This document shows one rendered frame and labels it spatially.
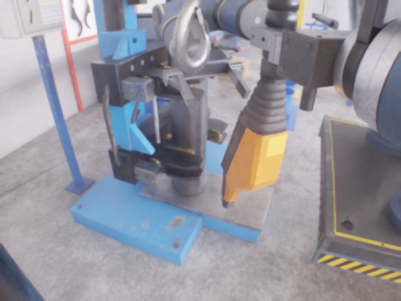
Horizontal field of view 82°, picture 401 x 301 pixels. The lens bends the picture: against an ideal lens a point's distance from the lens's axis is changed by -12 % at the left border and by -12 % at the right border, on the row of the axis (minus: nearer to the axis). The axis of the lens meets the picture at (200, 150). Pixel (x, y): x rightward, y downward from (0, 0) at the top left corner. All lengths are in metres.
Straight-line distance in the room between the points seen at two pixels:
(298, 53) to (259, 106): 0.16
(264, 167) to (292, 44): 0.24
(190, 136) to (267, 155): 1.07
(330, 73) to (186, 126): 1.22
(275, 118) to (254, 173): 0.10
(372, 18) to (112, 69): 1.06
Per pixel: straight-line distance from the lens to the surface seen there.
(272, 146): 0.43
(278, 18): 0.37
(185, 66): 0.43
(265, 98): 0.39
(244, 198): 1.77
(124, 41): 1.30
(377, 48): 0.24
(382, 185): 1.16
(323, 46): 0.26
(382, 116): 0.23
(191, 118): 1.42
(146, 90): 1.15
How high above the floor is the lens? 1.36
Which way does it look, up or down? 34 degrees down
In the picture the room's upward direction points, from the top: 1 degrees clockwise
